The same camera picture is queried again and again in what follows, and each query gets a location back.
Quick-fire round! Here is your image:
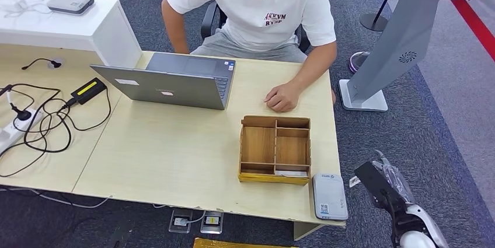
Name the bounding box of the white desk leg panel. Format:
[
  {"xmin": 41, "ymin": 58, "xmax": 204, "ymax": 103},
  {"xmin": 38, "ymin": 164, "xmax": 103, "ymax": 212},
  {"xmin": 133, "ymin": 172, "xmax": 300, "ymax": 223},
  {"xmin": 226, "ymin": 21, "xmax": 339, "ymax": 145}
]
[{"xmin": 294, "ymin": 222, "xmax": 325, "ymax": 242}]

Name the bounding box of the white cable under desk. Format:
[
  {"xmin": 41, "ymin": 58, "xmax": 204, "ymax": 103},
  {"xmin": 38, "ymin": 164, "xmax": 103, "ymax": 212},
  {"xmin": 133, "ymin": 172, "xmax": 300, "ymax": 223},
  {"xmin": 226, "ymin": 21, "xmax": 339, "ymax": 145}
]
[{"xmin": 0, "ymin": 186, "xmax": 113, "ymax": 209}]

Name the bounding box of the grey card reader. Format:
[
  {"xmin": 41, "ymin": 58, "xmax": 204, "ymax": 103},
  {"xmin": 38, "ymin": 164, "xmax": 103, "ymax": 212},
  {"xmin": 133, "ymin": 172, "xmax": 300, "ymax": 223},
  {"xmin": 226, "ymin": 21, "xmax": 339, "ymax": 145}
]
[
  {"xmin": 312, "ymin": 173, "xmax": 349, "ymax": 221},
  {"xmin": 46, "ymin": 0, "xmax": 95, "ymax": 15}
]

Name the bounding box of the black office chair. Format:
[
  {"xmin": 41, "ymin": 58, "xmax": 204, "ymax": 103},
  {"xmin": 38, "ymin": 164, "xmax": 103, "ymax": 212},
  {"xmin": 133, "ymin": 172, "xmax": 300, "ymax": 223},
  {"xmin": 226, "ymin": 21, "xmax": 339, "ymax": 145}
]
[{"xmin": 201, "ymin": 1, "xmax": 311, "ymax": 54}]

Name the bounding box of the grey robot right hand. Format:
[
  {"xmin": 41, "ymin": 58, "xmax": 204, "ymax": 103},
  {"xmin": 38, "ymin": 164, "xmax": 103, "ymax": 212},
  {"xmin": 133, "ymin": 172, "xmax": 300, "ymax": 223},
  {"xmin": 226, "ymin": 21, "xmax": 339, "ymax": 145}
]
[{"xmin": 371, "ymin": 149, "xmax": 416, "ymax": 207}]

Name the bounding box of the thick black power cord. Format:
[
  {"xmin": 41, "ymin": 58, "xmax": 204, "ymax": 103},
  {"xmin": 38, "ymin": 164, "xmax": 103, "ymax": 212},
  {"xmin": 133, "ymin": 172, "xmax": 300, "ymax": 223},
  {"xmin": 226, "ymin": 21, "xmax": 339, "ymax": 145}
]
[{"xmin": 0, "ymin": 83, "xmax": 78, "ymax": 178}]

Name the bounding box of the black adapter with yellow label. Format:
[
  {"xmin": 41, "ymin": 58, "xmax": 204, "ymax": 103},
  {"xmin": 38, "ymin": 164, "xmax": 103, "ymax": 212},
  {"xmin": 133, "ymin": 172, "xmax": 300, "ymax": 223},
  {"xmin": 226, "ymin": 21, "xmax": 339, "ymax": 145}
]
[{"xmin": 71, "ymin": 78, "xmax": 108, "ymax": 106}]

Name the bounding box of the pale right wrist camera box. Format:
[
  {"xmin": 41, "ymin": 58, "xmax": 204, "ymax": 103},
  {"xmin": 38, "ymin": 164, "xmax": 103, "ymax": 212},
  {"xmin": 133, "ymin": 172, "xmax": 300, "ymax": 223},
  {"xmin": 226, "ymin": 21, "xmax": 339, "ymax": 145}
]
[{"xmin": 354, "ymin": 161, "xmax": 403, "ymax": 210}]

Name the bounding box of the floor socket with yellow label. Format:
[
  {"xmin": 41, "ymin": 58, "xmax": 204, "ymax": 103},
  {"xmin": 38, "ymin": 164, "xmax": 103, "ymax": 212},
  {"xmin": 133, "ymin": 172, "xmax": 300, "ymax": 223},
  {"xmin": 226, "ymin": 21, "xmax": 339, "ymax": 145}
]
[{"xmin": 200, "ymin": 211, "xmax": 224, "ymax": 235}]

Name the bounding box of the dark robot left hand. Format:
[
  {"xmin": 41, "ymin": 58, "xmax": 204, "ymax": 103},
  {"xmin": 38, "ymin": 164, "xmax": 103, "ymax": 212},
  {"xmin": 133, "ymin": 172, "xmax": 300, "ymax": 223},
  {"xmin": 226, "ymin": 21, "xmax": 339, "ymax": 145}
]
[{"xmin": 104, "ymin": 219, "xmax": 134, "ymax": 248}]

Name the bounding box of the black stanchion post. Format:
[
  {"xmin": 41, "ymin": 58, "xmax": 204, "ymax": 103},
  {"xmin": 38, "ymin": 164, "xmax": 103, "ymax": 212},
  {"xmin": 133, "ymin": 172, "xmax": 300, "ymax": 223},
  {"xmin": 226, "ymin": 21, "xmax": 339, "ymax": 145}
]
[{"xmin": 360, "ymin": 0, "xmax": 406, "ymax": 33}]

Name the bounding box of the wooden compartment organizer box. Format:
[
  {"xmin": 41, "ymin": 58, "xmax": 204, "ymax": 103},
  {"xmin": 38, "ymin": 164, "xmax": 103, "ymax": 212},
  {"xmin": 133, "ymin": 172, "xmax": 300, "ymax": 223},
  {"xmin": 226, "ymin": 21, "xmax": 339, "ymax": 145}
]
[{"xmin": 238, "ymin": 115, "xmax": 312, "ymax": 186}]

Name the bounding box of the grey kiosk stand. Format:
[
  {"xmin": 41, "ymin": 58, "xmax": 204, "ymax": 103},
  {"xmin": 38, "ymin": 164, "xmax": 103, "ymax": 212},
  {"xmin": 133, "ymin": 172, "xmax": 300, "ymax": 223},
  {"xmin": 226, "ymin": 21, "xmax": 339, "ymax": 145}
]
[{"xmin": 339, "ymin": 0, "xmax": 476, "ymax": 113}]

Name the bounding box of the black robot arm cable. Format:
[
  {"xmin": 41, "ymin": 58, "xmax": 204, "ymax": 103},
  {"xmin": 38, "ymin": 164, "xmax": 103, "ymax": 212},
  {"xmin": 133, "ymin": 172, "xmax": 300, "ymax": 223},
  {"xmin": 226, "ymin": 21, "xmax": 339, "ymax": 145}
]
[{"xmin": 386, "ymin": 200, "xmax": 400, "ymax": 248}]

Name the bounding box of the person's left hand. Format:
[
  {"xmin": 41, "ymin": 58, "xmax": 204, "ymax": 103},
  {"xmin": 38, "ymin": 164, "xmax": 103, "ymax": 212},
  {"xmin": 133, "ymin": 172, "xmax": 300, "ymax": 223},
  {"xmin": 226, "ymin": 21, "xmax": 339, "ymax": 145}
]
[{"xmin": 264, "ymin": 82, "xmax": 302, "ymax": 113}]

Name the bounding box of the person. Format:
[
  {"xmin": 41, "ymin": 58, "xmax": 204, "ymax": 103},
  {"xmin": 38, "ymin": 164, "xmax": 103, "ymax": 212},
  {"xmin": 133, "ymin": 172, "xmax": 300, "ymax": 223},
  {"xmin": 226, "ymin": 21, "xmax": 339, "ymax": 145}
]
[{"xmin": 161, "ymin": 0, "xmax": 338, "ymax": 113}]

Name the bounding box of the thin black adapter cable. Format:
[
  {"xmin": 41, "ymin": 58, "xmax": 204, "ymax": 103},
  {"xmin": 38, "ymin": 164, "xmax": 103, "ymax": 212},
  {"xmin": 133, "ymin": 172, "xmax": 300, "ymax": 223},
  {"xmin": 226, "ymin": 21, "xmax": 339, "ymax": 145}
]
[{"xmin": 58, "ymin": 88, "xmax": 113, "ymax": 132}]

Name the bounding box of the white power strip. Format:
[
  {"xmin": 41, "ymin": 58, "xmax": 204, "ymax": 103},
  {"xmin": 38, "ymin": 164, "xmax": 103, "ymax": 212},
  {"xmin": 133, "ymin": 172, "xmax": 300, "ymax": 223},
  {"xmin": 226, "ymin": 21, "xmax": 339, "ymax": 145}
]
[{"xmin": 0, "ymin": 107, "xmax": 43, "ymax": 154}]

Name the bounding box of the white reception counter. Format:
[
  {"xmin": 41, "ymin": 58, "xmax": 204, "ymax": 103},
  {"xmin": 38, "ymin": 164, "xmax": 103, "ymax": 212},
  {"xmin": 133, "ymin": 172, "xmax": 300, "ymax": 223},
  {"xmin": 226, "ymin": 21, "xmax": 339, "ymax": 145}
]
[{"xmin": 0, "ymin": 0, "xmax": 142, "ymax": 69}]

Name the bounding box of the grey laptop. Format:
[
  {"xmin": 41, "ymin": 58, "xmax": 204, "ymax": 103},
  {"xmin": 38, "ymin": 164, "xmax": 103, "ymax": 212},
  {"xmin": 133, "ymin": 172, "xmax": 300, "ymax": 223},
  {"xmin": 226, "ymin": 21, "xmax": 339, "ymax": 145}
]
[{"xmin": 90, "ymin": 52, "xmax": 236, "ymax": 111}]

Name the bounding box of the floor socket with white plug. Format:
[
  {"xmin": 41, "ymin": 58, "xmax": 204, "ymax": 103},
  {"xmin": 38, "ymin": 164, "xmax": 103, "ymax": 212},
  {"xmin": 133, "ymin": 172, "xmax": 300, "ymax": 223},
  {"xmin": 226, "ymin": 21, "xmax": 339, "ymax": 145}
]
[{"xmin": 169, "ymin": 208, "xmax": 193, "ymax": 234}]

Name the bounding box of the thin white cable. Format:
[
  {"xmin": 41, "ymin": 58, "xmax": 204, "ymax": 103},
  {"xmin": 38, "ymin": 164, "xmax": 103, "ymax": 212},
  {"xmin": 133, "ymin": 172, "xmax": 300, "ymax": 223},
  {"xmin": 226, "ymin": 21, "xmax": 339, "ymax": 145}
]
[{"xmin": 0, "ymin": 0, "xmax": 52, "ymax": 18}]

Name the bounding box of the yellow package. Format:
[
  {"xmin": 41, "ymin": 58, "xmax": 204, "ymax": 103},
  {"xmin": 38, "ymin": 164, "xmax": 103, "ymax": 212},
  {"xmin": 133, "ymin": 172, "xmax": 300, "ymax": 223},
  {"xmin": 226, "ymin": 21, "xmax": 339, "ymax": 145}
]
[{"xmin": 193, "ymin": 237, "xmax": 298, "ymax": 248}]

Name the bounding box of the white charger block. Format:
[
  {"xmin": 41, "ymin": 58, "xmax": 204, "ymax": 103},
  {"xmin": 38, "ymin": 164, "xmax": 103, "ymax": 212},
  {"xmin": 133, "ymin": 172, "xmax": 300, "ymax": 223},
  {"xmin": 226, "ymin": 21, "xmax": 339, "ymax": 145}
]
[{"xmin": 0, "ymin": 0, "xmax": 29, "ymax": 13}]

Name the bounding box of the round silver purple base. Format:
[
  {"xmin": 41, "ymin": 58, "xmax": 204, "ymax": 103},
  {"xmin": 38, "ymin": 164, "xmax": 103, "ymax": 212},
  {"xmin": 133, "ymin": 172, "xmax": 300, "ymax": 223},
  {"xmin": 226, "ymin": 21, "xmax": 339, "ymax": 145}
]
[{"xmin": 349, "ymin": 51, "xmax": 371, "ymax": 74}]

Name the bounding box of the red barrier belt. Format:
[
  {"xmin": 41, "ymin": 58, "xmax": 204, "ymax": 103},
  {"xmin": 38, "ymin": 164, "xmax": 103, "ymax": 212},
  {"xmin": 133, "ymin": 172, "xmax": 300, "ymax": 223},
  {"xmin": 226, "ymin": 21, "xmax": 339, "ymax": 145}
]
[{"xmin": 451, "ymin": 0, "xmax": 495, "ymax": 62}]

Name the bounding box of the short black cable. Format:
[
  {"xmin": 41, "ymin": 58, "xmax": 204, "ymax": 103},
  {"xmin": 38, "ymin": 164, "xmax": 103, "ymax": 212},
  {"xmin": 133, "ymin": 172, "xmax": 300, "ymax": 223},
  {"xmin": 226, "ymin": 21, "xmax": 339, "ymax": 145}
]
[{"xmin": 21, "ymin": 58, "xmax": 62, "ymax": 71}]

